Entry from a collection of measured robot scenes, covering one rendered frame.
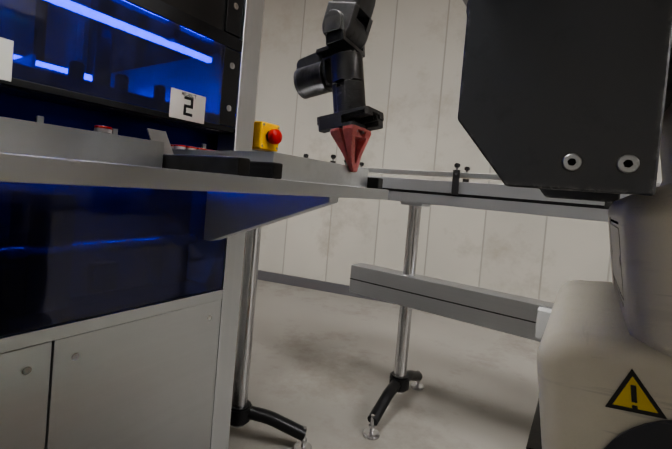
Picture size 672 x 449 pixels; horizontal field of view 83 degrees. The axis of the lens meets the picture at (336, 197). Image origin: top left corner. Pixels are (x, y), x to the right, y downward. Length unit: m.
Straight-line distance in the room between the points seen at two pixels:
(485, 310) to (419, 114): 1.93
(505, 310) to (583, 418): 1.20
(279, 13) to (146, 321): 3.18
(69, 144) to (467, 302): 1.30
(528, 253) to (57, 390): 2.77
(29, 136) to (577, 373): 0.50
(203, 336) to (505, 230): 2.42
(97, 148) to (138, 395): 0.59
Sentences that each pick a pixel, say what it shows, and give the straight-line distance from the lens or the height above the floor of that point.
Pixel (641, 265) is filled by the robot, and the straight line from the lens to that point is 0.27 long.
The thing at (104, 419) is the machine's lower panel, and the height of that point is 0.40.
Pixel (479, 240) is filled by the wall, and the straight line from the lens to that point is 3.03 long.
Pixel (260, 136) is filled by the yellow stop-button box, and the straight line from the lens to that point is 1.02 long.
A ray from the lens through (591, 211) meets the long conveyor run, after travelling 1.39.
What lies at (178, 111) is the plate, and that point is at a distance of 0.88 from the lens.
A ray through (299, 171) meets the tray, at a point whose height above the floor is 0.89.
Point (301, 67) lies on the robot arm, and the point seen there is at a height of 1.09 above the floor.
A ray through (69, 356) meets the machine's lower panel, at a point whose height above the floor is 0.54.
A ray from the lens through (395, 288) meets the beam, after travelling 1.59.
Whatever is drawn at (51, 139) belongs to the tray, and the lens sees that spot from 0.50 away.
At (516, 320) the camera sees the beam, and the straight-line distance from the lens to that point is 1.48.
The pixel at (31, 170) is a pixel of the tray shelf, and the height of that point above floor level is 0.87.
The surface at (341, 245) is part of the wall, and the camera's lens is 3.19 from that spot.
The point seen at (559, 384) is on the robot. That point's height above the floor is 0.77.
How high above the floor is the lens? 0.88
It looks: 1 degrees down
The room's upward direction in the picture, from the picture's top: 5 degrees clockwise
